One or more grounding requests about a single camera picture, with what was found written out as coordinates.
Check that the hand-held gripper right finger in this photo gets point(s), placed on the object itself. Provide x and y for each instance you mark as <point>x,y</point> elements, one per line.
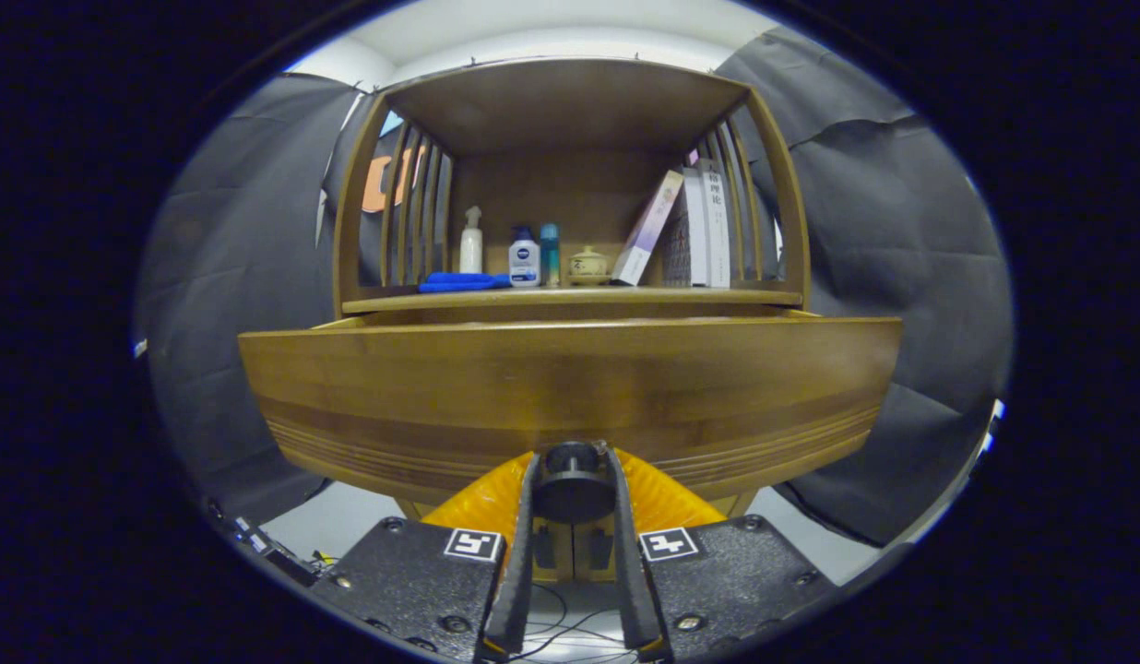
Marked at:
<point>630,581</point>

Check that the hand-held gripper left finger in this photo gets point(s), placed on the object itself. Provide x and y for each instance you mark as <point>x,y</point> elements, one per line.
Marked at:
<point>519,590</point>

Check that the black drawer knob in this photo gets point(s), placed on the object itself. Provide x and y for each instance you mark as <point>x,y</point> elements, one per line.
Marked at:
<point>570,480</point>

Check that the wooden drawer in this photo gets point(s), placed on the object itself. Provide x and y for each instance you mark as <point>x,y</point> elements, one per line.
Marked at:
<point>441,387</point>

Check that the wooden cabinet door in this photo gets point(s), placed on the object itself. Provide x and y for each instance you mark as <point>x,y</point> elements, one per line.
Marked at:
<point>584,564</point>
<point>556,564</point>

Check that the wooden countertop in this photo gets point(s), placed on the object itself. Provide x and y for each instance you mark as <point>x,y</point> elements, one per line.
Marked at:
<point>625,297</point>

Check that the wooden cabinet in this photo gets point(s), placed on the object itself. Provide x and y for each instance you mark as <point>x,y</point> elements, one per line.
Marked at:
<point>570,111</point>

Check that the blue cloth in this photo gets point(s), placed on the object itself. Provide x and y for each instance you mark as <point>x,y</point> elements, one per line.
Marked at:
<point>464,281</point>

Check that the cream lidded tea cup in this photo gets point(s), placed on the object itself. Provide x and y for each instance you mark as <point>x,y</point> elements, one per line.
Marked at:
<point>587,265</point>

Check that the white lotion bottle blue cap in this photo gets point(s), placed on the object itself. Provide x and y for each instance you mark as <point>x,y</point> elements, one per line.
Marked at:
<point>524,261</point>

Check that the teal bottle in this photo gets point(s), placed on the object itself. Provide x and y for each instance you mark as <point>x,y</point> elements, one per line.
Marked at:
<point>550,254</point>

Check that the patterned cover book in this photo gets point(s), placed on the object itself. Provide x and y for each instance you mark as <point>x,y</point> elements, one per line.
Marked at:
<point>678,244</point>

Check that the white pump bottle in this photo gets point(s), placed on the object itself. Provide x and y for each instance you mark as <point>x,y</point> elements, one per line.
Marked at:
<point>471,244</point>

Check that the pink purple book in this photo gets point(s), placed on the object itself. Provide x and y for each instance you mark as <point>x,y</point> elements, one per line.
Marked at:
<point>648,231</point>

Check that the white book black lettering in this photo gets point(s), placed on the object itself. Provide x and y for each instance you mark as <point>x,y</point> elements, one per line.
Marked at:
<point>718,226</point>

